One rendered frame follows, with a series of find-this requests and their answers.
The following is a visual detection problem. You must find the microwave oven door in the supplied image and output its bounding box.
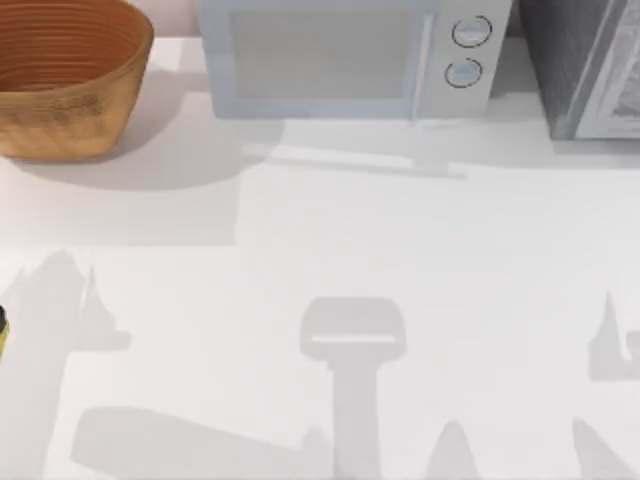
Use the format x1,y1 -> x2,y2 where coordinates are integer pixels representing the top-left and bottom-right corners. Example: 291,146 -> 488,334
195,0 -> 435,123

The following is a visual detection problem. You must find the microwave knob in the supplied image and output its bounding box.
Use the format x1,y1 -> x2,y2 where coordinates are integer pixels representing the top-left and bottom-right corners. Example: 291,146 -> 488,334
450,14 -> 494,49
443,56 -> 484,90

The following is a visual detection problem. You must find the pale microwave oven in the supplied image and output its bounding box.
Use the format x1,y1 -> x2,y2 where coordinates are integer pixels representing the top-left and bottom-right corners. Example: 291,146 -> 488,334
193,0 -> 515,123

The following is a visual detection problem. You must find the brown wooden basket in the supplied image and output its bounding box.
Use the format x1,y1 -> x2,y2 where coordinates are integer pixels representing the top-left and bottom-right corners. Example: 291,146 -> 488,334
0,0 -> 155,162

